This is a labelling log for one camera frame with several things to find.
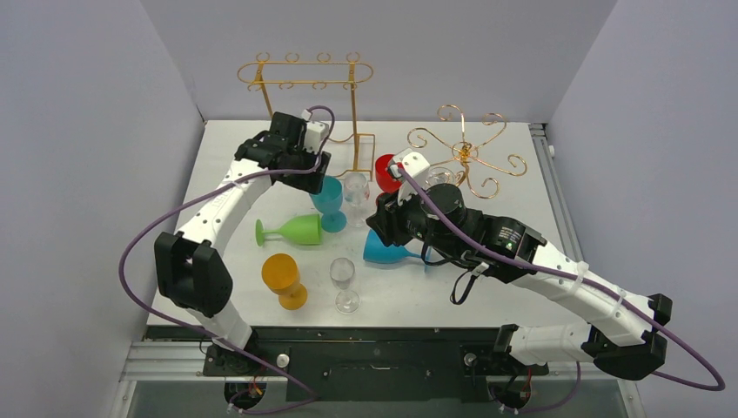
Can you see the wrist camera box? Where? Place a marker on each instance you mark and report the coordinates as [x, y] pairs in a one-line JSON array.
[[411, 169], [316, 132]]

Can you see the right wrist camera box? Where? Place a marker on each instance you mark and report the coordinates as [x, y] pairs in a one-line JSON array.
[[411, 169]]

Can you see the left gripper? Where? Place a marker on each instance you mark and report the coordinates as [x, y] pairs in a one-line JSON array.
[[310, 182]]

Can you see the small clear front wine glass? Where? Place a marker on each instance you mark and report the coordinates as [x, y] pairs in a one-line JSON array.
[[342, 275]]

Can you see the tall gold wire glass rack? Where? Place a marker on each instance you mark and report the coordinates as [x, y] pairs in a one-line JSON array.
[[252, 74]]

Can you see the red plastic goblet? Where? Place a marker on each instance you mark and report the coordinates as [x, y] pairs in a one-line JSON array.
[[386, 182]]

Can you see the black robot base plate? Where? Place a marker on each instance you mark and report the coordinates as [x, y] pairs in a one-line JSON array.
[[393, 364]]

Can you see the orange plastic goblet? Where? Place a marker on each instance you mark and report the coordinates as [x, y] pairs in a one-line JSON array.
[[281, 275]]

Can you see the clear glass near red goblet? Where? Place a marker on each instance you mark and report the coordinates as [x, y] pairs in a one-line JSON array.
[[356, 194]]

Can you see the green plastic goblet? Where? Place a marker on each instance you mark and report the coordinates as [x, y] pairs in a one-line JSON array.
[[304, 230]]

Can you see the aluminium table frame rail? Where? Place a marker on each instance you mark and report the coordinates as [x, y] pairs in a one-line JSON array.
[[553, 179]]

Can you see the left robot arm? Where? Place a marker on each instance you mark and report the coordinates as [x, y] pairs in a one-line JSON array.
[[189, 267]]

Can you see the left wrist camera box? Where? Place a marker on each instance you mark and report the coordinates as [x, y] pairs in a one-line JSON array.
[[316, 132]]

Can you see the clear patterned wine glass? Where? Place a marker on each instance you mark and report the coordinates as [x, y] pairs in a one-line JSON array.
[[439, 175]]

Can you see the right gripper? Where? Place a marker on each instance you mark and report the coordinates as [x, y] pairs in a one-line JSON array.
[[384, 223]]

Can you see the gold hook rack wooden base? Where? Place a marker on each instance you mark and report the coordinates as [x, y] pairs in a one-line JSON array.
[[464, 152]]

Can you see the blue plastic goblet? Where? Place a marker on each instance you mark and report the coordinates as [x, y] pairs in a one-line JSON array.
[[328, 203], [377, 253]]

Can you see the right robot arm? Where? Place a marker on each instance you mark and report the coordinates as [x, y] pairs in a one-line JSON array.
[[503, 248]]

